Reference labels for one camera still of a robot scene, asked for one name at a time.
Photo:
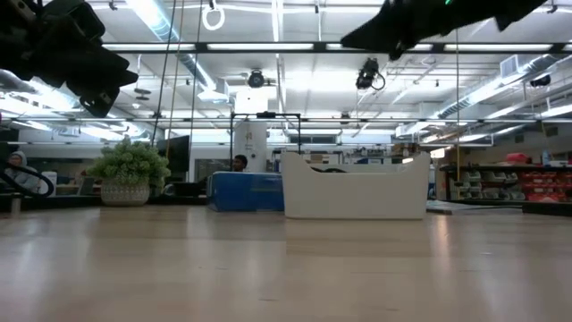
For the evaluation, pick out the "black hanging camera unit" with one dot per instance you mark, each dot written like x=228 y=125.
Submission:
x=368 y=73

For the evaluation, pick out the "round black ceiling device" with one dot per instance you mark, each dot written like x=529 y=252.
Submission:
x=256 y=79

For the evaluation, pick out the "black overhead frame bar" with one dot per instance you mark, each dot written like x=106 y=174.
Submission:
x=322 y=46

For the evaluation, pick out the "white round column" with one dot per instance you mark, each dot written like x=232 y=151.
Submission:
x=250 y=143

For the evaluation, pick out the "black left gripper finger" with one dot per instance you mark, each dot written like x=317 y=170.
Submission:
x=100 y=103
x=105 y=73

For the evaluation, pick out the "red object on shelf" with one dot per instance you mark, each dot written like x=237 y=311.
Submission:
x=517 y=158

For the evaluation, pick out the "white plastic bin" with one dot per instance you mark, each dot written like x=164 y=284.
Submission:
x=357 y=197

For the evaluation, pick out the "person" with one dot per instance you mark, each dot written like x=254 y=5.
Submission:
x=22 y=172
x=240 y=163

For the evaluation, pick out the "small white box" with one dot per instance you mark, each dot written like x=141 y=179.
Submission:
x=51 y=183

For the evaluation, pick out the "black metal stand frame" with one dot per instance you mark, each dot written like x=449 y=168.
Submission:
x=266 y=115

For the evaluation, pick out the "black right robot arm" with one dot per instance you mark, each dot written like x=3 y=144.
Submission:
x=518 y=9

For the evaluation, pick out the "blue storage box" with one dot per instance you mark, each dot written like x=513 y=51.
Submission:
x=246 y=192

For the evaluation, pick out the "green plant in white pot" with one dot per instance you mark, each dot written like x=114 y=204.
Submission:
x=129 y=170

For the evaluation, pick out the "shelf rack with parts bins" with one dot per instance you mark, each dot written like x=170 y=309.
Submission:
x=514 y=183

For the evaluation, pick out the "small metal cylinder post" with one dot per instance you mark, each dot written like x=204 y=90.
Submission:
x=15 y=203

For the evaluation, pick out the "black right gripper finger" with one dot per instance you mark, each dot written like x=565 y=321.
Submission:
x=399 y=50
x=389 y=29

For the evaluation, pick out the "black monitor screen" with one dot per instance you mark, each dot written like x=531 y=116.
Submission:
x=176 y=156

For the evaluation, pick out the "grey flat mat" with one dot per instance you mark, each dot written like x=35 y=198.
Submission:
x=473 y=206

